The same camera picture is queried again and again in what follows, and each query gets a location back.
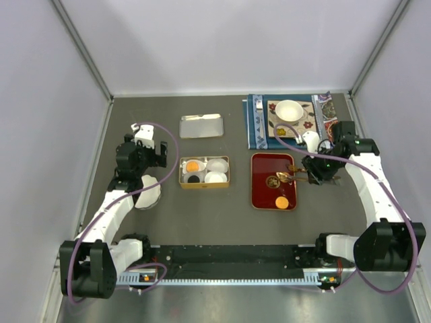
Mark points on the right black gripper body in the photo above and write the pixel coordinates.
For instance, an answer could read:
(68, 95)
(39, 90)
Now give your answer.
(321, 167)

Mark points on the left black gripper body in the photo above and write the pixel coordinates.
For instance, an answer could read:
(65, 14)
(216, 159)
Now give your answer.
(148, 157)

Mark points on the metal tongs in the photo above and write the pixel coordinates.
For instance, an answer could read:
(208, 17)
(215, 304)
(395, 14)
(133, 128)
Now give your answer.
(302, 175)

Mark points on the orange cookie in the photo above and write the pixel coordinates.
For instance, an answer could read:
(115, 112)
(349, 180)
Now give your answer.
(282, 202)
(192, 166)
(284, 177)

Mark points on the black cookie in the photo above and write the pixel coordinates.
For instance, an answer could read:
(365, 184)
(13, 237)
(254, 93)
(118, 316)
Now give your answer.
(193, 179)

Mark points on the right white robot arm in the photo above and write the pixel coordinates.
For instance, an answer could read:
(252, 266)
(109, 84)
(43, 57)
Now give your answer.
(386, 244)

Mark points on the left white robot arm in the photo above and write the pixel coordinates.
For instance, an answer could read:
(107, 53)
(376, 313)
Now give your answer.
(90, 264)

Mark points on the white scalloped dish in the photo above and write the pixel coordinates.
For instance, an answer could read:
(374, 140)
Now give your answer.
(149, 198)

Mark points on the floral square plate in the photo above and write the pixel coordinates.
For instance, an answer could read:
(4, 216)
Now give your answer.
(306, 123)

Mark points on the gold cookie tin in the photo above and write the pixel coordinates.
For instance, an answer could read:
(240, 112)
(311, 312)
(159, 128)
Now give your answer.
(202, 185)

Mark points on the patterned colourful cloth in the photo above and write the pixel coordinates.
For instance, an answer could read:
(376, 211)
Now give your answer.
(325, 114)

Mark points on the red lacquer tray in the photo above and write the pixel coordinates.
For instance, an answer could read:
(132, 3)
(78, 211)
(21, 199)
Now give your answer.
(265, 186)

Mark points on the white paper cup back-left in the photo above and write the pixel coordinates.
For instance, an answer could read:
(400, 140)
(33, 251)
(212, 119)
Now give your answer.
(201, 165)

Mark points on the white paper cup front-left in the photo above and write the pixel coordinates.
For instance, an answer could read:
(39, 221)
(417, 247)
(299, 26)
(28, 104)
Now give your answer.
(201, 175)

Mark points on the silver tin lid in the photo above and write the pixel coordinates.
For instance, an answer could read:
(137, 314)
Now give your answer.
(201, 126)

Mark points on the white bowl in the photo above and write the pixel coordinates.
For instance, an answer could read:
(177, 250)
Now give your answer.
(289, 110)

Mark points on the white paper cup front-right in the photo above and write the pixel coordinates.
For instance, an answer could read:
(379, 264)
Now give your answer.
(215, 177)

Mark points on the white paper cup back-right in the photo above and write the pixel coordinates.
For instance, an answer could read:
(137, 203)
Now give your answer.
(217, 165)

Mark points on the blue cloth napkin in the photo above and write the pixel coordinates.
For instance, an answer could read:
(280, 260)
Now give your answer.
(288, 135)

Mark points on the silver fork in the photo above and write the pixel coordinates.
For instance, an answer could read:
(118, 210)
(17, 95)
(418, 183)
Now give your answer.
(259, 109)

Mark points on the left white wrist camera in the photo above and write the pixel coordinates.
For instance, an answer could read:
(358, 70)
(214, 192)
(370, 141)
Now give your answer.
(143, 135)

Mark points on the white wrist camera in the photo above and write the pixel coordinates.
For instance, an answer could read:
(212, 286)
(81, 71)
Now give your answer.
(310, 139)
(143, 135)

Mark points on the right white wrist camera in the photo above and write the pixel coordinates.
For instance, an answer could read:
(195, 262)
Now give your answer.
(310, 139)

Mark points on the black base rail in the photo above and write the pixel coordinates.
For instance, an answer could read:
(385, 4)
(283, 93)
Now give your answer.
(233, 262)

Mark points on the left aluminium frame post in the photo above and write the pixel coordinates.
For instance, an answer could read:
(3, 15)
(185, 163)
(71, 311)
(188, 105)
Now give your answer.
(82, 49)

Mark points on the aluminium frame post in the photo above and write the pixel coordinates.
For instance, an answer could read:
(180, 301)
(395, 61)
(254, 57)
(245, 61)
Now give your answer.
(395, 18)
(82, 49)

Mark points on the right aluminium frame post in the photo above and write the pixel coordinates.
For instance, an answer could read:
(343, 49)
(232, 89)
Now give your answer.
(395, 18)

